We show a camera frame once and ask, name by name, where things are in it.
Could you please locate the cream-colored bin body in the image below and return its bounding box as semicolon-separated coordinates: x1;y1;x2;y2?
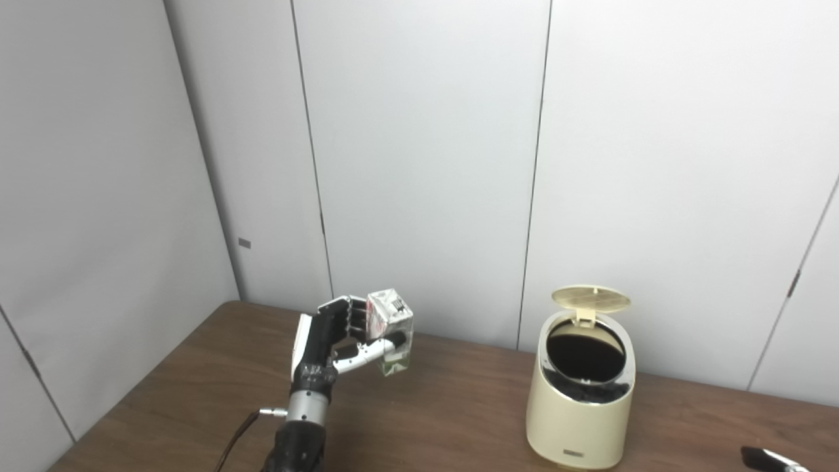
526;309;636;471

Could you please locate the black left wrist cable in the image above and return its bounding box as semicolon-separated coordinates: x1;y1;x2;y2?
215;406;289;472

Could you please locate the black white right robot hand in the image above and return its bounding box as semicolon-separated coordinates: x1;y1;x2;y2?
741;446;810;472

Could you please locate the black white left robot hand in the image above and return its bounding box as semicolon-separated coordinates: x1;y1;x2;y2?
290;295;408;394

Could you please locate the white green milk carton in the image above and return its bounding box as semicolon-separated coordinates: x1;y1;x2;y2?
366;288;415;377

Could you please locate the cream round bin lid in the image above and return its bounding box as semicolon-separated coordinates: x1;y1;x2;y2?
551;285;631;326

